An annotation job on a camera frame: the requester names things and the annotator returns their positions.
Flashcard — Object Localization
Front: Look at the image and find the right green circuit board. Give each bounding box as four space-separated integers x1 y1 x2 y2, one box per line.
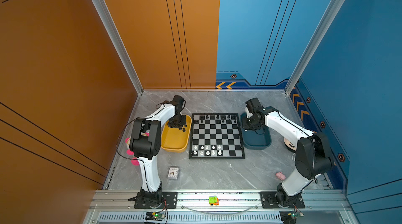
280 211 304 224

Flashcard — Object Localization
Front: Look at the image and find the green orange toy car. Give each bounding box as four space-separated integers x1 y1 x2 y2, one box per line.
208 196 219 206

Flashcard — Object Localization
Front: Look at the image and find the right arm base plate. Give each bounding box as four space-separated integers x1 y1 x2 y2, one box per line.
260 191 305 209

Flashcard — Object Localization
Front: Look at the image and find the pink plush pig toy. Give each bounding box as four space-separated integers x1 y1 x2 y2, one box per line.
284 137 297 153

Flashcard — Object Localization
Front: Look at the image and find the aluminium front rail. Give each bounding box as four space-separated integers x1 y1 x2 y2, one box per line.
89 189 352 212

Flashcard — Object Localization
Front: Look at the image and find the left green circuit board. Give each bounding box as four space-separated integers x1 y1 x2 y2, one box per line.
144 212 166 224

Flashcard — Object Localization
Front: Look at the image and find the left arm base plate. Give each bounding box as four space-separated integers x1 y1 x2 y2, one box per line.
134 192 178 210

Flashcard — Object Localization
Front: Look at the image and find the small clear alarm clock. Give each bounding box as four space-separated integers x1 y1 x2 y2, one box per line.
167 166 180 180

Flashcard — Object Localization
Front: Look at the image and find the small pink eraser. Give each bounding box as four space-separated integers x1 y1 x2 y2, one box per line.
275 172 286 181

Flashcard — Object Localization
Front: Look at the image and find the green circuit board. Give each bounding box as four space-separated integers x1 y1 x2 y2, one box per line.
280 211 304 224
144 212 166 224

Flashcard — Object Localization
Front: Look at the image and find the dark teal plastic tray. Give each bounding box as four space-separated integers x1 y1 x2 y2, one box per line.
240 112 272 150

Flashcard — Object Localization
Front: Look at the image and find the black white chessboard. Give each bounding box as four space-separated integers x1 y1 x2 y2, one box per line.
189 113 246 160

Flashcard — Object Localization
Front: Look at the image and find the pink green plush toy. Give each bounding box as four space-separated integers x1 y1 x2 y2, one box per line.
125 133 152 166

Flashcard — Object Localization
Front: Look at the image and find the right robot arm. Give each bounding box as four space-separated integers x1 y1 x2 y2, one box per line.
242 98 334 208

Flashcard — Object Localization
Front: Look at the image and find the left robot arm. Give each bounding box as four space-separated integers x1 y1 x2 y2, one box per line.
127 95 192 209

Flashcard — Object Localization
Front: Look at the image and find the yellow plastic tray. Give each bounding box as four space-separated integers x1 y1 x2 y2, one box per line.
161 115 192 153

